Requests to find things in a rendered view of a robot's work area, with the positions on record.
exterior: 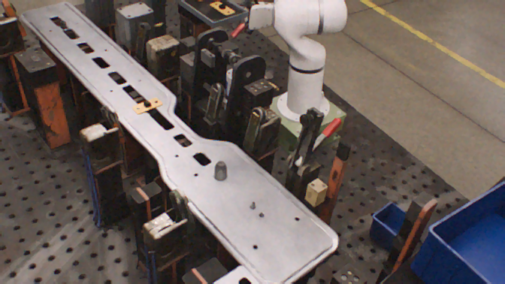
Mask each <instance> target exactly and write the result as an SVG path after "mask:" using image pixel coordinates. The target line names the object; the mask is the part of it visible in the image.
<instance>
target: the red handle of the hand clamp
mask: <svg viewBox="0 0 505 284"><path fill-rule="evenodd" d="M341 125H342V120H341V119H339V118H338V119H337V118H334V119H333V120H332V122H331V123H330V124H329V125H328V126H327V127H326V128H325V129H324V131H323V132H322V133H321V134H320V136H319V138H318V139H317V140H316V141H315V143H314V146H313V150H312V153H311V155H310V156H312V154H313V153H314V152H315V151H317V150H318V148H320V147H321V145H322V144H323V143H324V142H325V141H326V140H327V139H329V138H330V136H331V135H332V134H333V133H334V131H335V130H337V129H338V128H339V127H340V126H341ZM301 160H302V156H301V157H300V158H299V160H297V161H296V162H294V165H295V166H296V167H298V168H299V167H300V164H301Z"/></svg>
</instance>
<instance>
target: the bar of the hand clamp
mask: <svg viewBox="0 0 505 284"><path fill-rule="evenodd" d="M324 117H325V114H324V113H323V112H321V111H320V110H318V109H317V108H315V107H311V108H308V109H307V112H306V114H303V115H301V116H300V123H301V124H302V127H301V132H300V134H299V138H298V142H297V144H296V148H295V150H294V152H293V154H292V159H291V161H290V164H289V168H293V167H296V166H295V165H294V162H296V161H297V160H299V158H300V156H302V160H301V164H300V167H299V169H298V175H300V170H301V168H302V167H303V166H304V165H306V164H308V162H309V159H310V155H311V153H312V150H313V146H314V143H315V141H316V139H317V137H318V134H319V130H320V128H321V125H322V121H323V119H324Z"/></svg>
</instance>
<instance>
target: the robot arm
mask: <svg viewBox="0 0 505 284"><path fill-rule="evenodd" d="M252 1H254V2H252ZM236 4H238V5H240V6H241V7H242V8H245V7H246V11H248V17H247V18H246V22H245V23H244V24H245V25H246V26H245V27H246V28H245V29H244V30H243V32H244V33H246V34H248V35H252V33H253V32H254V31H255V30H256V29H260V28H264V27H266V26H270V25H271V24H272V23H273V25H274V28H275V29H276V32H277V34H278V35H279V36H280V37H281V38H282V39H283V40H284V41H285V42H286V44H287V45H288V47H289V77H288V90H287V93H285V94H284V95H282V96H281V97H280V98H279V100H278V102H277V109H278V111H279V112H280V115H281V116H282V117H284V118H285V119H287V120H288V121H291V122H296V123H300V116H301V115H303V114H306V112H307V109H308V108H311V107H315V108H317V109H318V110H320V111H321V112H323V113H324V114H325V117H324V118H326V116H327V115H328V112H329V103H328V101H327V99H326V98H325V97H324V94H323V91H322V84H323V77H324V70H325V48H324V46H323V45H322V44H320V43H319V42H317V41H313V40H311V39H309V38H306V37H305V35H334V34H337V33H338V32H339V31H341V30H342V29H343V28H344V26H345V25H346V21H347V8H346V5H345V2H344V0H274V3H268V2H258V1H257V0H246V1H244V2H243V3H236ZM248 28H249V31H248V30H246V29H248Z"/></svg>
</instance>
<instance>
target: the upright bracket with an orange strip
mask: <svg viewBox="0 0 505 284"><path fill-rule="evenodd" d="M350 150H351V147H350V146H349V145H348V144H346V143H345V142H343V141H342V140H341V141H340V142H339V144H338V148H337V153H335V155H334V160H333V163H332V166H331V171H330V174H329V177H328V183H327V187H328V188H327V192H326V195H325V200H324V204H322V206H321V209H320V212H319V218H320V219H322V220H323V222H324V223H325V224H326V225H329V223H330V219H331V215H332V212H333V209H334V207H335V204H336V202H337V196H338V194H339V191H340V187H341V184H342V181H343V176H344V173H345V170H346V166H347V163H348V158H349V152H350ZM315 272H316V269H314V270H313V271H311V272H310V275H308V276H309V277H313V276H314V275H315Z"/></svg>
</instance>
